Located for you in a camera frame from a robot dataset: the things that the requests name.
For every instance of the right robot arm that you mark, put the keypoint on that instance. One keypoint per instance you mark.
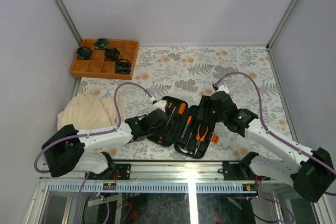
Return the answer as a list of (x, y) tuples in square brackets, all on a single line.
[(310, 172)]

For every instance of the black plastic tool case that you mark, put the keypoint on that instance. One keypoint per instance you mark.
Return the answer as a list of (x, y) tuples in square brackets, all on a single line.
[(174, 137)]

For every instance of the dark rolled fabric band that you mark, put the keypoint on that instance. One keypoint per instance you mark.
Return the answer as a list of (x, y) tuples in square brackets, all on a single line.
[(123, 66)]

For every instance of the dark rolled band outside tray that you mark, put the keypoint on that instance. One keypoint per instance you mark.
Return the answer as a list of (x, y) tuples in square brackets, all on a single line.
[(84, 53)]

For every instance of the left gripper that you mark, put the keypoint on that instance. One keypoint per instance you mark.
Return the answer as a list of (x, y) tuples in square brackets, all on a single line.
[(157, 135)]

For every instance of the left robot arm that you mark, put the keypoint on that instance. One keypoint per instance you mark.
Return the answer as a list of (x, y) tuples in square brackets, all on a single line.
[(88, 151)]

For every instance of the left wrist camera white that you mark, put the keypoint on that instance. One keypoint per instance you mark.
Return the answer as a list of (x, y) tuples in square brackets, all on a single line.
[(159, 104)]

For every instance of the wooden compartment tray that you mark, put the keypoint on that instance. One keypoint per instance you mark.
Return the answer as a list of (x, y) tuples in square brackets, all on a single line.
[(98, 66)]

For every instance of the floral table cloth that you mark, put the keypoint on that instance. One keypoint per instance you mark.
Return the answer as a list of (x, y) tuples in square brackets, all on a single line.
[(188, 73)]

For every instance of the dark rolled band centre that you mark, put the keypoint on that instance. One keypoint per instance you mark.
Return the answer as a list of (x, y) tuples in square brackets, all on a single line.
[(111, 54)]

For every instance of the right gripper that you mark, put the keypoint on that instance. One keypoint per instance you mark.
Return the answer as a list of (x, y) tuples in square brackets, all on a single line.
[(211, 104)]

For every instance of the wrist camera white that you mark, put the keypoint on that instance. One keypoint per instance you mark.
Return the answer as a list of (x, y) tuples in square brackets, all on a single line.
[(223, 88), (159, 104)]

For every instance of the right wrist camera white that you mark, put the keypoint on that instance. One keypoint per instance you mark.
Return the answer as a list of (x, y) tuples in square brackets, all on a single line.
[(223, 88)]

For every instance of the steel claw hammer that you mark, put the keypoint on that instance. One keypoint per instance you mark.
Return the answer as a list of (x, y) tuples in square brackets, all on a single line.
[(189, 147)]

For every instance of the cream cloth bag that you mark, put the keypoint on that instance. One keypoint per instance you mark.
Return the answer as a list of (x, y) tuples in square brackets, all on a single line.
[(87, 111)]

